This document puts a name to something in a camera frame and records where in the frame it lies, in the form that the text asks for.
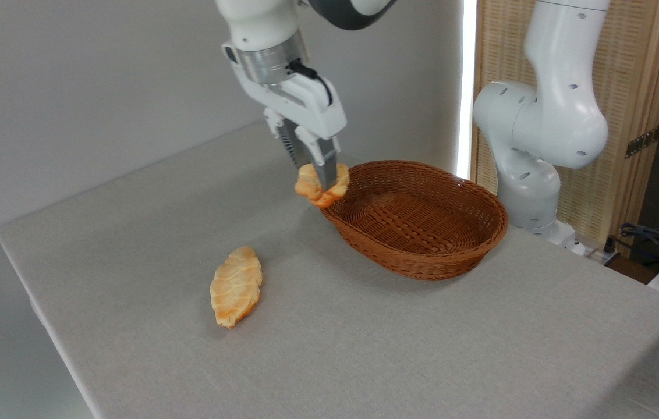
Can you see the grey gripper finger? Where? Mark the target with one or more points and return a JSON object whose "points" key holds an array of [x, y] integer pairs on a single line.
{"points": [[326, 163], [290, 142]]}

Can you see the dark metal screen hinge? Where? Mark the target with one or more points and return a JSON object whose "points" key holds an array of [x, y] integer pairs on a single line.
{"points": [[644, 141]]}

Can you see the grey tablecloth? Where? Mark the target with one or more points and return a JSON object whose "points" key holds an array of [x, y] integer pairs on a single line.
{"points": [[364, 349]]}

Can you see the round golden bread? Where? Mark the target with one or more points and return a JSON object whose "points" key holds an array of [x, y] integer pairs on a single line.
{"points": [[309, 185]]}

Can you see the long golden bread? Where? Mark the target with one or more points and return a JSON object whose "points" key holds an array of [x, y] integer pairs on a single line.
{"points": [[235, 288]]}

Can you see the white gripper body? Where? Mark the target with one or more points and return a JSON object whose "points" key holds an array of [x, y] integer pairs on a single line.
{"points": [[312, 110]]}

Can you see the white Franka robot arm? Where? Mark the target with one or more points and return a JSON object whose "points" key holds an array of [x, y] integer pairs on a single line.
{"points": [[539, 128]]}

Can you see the white power strip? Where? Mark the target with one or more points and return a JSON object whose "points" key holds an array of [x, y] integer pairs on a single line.
{"points": [[596, 254]]}

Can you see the brown wicker basket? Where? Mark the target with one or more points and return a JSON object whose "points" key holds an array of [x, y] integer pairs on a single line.
{"points": [[417, 227]]}

